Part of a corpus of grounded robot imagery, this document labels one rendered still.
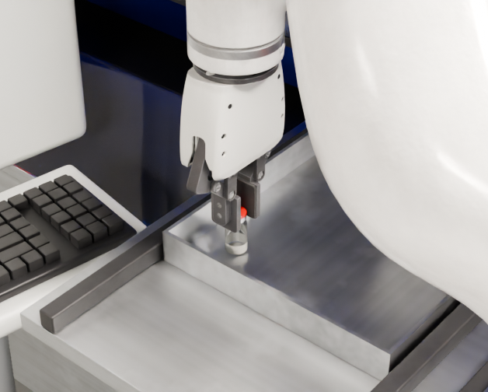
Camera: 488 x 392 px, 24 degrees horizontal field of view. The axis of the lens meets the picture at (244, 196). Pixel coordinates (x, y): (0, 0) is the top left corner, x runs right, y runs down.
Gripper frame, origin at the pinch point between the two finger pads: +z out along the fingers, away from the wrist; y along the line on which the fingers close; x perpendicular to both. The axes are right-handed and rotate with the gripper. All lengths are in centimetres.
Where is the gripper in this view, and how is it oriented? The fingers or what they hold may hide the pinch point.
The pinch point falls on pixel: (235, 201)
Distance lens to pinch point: 107.4
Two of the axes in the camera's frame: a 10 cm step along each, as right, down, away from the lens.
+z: 0.0, 8.1, 5.8
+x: 7.7, 3.7, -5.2
